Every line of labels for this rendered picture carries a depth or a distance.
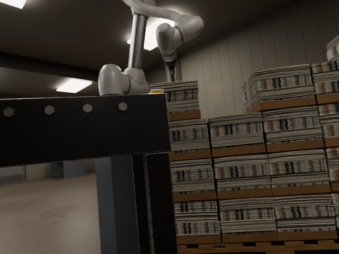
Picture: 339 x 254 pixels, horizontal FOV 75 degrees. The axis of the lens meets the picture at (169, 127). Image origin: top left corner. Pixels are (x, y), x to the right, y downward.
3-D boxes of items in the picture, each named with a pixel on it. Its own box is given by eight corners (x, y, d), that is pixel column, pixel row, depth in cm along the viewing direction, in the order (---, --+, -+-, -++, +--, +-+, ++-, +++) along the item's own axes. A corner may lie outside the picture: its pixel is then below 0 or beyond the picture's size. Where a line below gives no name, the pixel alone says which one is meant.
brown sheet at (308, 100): (244, 118, 157) (243, 112, 157) (286, 113, 154) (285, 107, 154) (260, 110, 119) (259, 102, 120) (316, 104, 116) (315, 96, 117)
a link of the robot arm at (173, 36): (164, 58, 125) (184, 48, 127) (159, 35, 112) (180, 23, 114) (156, 49, 131) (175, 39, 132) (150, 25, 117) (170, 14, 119)
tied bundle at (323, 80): (288, 114, 153) (283, 82, 155) (333, 109, 150) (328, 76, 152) (317, 105, 116) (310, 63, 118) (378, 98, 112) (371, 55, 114)
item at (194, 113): (156, 123, 144) (156, 117, 144) (200, 119, 141) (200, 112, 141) (151, 122, 128) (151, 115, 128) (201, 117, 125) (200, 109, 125)
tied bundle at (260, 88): (244, 119, 157) (240, 87, 159) (287, 114, 154) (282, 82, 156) (260, 111, 120) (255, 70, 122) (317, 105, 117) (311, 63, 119)
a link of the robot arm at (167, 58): (160, 56, 127) (162, 64, 132) (176, 54, 126) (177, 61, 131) (160, 46, 131) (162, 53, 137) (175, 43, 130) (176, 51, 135)
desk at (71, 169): (69, 174, 816) (68, 154, 822) (86, 175, 723) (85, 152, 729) (49, 177, 765) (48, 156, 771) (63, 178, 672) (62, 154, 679)
